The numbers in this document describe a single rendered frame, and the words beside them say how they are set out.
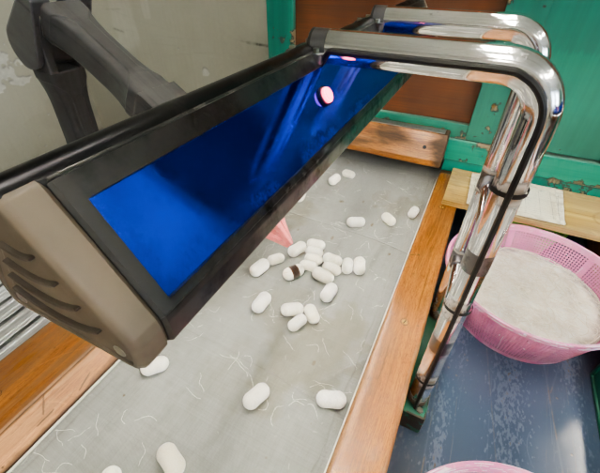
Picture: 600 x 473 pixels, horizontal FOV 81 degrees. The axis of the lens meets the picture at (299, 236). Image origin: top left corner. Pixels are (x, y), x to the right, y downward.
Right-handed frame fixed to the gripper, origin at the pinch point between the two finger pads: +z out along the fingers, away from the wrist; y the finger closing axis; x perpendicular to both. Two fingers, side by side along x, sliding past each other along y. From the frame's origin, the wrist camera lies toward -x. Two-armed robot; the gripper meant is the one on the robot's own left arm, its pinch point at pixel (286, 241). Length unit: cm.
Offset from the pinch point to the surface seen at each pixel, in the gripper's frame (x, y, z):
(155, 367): 8.4, -23.4, -1.3
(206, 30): 67, 121, -86
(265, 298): 3.7, -7.8, 3.7
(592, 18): -42, 46, 8
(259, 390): -0.6, -20.4, 8.7
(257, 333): 4.3, -12.5, 6.0
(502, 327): -17.0, 2.7, 28.4
